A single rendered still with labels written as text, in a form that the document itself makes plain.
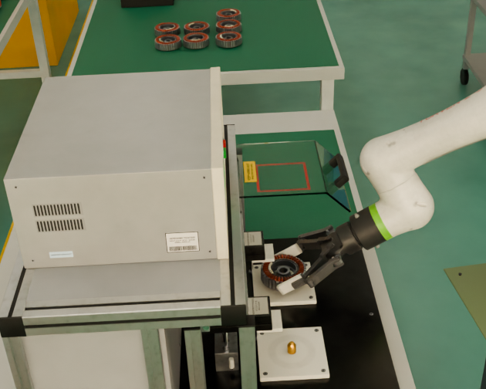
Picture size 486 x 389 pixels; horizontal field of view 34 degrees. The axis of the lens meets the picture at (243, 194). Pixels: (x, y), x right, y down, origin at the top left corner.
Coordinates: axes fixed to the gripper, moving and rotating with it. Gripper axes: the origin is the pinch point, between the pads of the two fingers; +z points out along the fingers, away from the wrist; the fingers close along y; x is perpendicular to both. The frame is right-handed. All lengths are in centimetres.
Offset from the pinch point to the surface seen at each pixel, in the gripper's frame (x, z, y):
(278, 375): -0.9, 4.9, -31.2
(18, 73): 12, 145, 270
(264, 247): 11.2, -0.9, -3.1
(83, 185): 61, 9, -32
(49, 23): 14, 131, 323
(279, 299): -2.0, 3.1, -6.6
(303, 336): -4.2, -0.8, -19.6
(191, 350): 26, 9, -45
